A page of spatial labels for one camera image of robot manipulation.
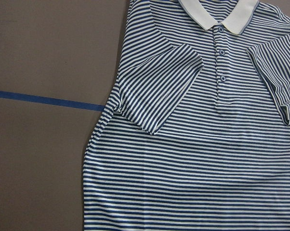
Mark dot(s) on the navy white striped polo shirt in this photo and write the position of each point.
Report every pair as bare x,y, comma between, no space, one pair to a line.
195,134

